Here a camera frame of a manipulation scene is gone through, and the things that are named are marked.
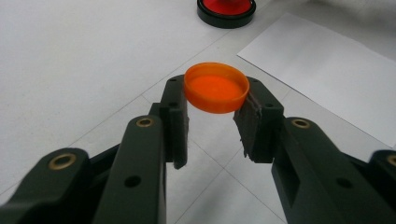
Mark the large white table cover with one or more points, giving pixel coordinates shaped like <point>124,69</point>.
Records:
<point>62,62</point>

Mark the round red ink pad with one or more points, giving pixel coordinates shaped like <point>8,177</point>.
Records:
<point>225,17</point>

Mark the white paper sheet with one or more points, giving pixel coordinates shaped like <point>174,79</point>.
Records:
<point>327,77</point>

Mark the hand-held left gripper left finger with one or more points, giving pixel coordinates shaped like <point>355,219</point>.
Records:
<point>146,174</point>

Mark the orange round cap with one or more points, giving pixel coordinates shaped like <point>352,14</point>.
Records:
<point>214,90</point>

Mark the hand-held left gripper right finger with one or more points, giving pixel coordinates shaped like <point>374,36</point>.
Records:
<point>311,174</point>

